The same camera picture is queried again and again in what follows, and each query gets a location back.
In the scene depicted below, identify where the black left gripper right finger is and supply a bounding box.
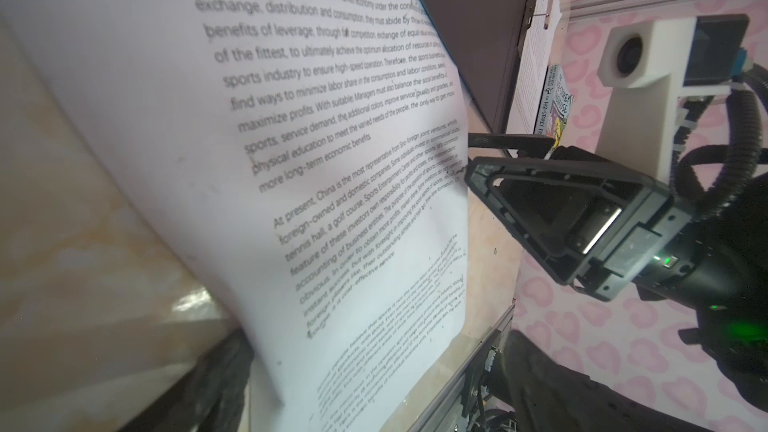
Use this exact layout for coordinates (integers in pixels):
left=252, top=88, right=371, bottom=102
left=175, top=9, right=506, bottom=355
left=491, top=330, right=703, bottom=432

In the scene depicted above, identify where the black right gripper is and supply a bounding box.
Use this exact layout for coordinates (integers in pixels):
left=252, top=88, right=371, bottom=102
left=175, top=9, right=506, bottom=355
left=466, top=133, right=695, bottom=301

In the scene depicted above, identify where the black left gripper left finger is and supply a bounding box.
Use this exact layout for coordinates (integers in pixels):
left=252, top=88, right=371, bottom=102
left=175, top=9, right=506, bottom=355
left=121, top=329, right=254, bottom=431

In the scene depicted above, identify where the teal folder with black inside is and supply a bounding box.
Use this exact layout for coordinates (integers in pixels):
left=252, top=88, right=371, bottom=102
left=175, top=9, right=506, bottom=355
left=420, top=0, right=551, bottom=134

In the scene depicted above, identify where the printed paper sheet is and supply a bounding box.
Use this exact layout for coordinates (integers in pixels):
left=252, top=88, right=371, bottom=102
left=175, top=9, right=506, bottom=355
left=1, top=0, right=468, bottom=431
left=506, top=0, right=562, bottom=134

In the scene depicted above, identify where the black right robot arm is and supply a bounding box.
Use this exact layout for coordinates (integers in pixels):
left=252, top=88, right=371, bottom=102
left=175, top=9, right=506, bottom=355
left=465, top=65, right=767, bottom=409

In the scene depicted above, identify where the treehouse storey book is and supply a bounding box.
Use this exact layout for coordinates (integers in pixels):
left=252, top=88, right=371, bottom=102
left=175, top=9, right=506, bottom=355
left=533, top=64, right=574, bottom=148

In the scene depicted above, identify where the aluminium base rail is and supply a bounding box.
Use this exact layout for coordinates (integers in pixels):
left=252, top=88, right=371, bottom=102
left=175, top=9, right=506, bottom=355
left=410, top=303, right=515, bottom=431

